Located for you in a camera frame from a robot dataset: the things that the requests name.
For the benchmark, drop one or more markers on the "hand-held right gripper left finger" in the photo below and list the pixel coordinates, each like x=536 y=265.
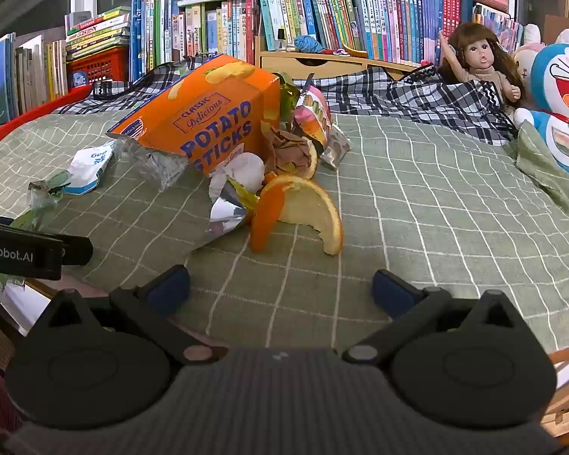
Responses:
x=168 y=289

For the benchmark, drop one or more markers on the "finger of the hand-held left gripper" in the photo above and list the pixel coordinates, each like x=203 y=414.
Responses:
x=78 y=250

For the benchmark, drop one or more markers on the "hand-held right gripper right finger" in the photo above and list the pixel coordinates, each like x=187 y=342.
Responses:
x=393 y=294

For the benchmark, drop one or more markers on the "brown paper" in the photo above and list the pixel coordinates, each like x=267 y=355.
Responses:
x=289 y=151

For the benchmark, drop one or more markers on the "macaron print snack packet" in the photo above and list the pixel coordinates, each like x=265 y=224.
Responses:
x=313 y=118

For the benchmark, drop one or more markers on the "flat stack of books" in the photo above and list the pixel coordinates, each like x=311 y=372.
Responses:
x=97 y=31

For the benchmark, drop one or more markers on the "upright row of books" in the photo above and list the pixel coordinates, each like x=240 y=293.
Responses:
x=194 y=28

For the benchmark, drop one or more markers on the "leaning row of books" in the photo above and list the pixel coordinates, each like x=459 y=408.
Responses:
x=389 y=19

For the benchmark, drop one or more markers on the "row of thin pastel books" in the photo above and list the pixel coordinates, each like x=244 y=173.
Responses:
x=502 y=23

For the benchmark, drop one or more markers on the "clear wrapper with green leaves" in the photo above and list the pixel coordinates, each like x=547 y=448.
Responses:
x=47 y=192

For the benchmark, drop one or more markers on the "white crumpled wrapper blue print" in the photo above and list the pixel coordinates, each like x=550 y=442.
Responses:
x=87 y=170

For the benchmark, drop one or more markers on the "silver foil cone wrapper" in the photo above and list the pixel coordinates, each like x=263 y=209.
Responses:
x=225 y=218

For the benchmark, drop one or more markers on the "green checked cloth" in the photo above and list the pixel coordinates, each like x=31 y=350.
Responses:
x=431 y=208

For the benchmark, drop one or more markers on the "silver foil bag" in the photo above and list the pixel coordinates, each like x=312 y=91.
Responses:
x=147 y=163

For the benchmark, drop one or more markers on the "orange peel strip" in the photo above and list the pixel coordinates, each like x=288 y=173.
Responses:
x=263 y=222

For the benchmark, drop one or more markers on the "red flat box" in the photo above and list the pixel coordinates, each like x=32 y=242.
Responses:
x=9 y=128

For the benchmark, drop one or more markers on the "blue round tin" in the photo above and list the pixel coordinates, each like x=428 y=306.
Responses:
x=79 y=79

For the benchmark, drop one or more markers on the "red slotted basket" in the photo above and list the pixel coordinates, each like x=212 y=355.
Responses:
x=104 y=64

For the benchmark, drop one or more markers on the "orange snack box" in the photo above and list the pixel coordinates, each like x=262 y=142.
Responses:
x=208 y=104

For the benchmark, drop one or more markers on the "plaid blanket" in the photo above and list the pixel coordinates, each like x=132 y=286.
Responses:
x=408 y=95

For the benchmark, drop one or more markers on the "wooden drawer box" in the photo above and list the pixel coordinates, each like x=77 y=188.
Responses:
x=313 y=64

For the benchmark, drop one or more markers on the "brown haired doll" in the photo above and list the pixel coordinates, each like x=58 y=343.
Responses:
x=481 y=54

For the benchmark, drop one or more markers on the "blue yarn ball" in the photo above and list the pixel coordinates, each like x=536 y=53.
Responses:
x=308 y=44

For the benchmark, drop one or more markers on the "pink rabbit plush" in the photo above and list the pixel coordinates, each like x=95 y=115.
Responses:
x=521 y=59

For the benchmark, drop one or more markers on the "blue cat plush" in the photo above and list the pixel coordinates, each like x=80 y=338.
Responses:
x=559 y=80

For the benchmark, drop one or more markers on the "small glass bottle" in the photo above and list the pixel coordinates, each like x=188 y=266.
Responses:
x=280 y=40

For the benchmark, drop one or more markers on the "cardboard box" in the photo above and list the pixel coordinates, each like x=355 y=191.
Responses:
x=562 y=26

